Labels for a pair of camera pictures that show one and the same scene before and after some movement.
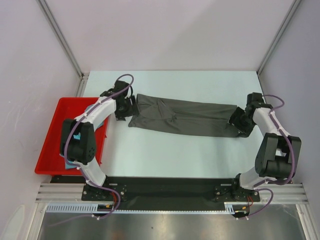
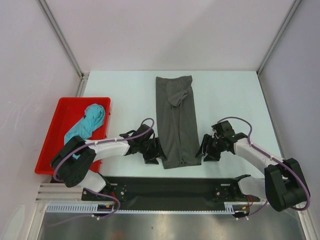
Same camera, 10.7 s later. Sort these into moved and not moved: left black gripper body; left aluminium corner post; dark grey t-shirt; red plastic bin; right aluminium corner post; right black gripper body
Moved: left black gripper body; dark grey t-shirt; right black gripper body
Not moved: left aluminium corner post; right aluminium corner post; red plastic bin
